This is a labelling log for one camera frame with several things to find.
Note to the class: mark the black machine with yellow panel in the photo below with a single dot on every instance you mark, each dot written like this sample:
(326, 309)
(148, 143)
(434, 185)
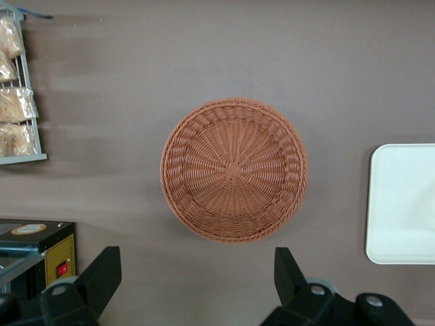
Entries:
(37, 251)

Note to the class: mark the cream plastic tray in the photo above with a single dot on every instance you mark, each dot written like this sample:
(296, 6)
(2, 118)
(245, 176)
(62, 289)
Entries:
(404, 203)

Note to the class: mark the blue tape strip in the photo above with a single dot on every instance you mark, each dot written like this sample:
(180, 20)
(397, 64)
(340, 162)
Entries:
(38, 13)

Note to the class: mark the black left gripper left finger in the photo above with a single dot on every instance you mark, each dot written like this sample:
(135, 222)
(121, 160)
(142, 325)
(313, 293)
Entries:
(88, 288)

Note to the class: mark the round brown wicker basket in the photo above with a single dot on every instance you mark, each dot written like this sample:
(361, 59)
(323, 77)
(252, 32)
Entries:
(234, 169)

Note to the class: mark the clear bag of rice snack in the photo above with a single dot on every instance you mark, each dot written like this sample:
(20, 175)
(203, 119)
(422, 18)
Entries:
(17, 104)
(6, 69)
(9, 38)
(17, 140)

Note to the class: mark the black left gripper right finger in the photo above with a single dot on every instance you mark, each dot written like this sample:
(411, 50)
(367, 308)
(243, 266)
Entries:
(306, 302)

